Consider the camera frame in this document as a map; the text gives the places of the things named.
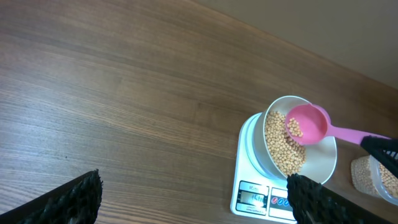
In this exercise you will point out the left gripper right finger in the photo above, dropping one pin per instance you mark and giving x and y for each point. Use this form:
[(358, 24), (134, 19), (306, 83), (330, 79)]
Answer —
[(313, 203)]

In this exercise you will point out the clear plastic container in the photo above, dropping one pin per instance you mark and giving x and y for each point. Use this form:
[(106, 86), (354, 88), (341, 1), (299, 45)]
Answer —
[(384, 186)]

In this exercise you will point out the soybeans in white bowl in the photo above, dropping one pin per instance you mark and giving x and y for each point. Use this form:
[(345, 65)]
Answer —
[(287, 154)]

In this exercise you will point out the white bowl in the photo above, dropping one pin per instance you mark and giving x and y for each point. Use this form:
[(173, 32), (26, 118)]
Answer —
[(320, 158)]

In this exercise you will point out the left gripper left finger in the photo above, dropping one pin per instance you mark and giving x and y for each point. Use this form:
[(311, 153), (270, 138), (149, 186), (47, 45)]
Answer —
[(77, 201)]

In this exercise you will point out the pile of soybeans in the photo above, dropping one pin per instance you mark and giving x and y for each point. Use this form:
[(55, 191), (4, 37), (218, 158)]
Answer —
[(362, 174)]

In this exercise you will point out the pink plastic measuring scoop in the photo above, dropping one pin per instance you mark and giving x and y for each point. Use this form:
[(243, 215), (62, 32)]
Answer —
[(309, 124)]

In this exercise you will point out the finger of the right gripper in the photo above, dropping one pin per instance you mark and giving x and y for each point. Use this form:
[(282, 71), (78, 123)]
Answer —
[(382, 149)]

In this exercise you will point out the white digital kitchen scale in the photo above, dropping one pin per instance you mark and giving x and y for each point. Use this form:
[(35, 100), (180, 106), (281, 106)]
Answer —
[(256, 193)]

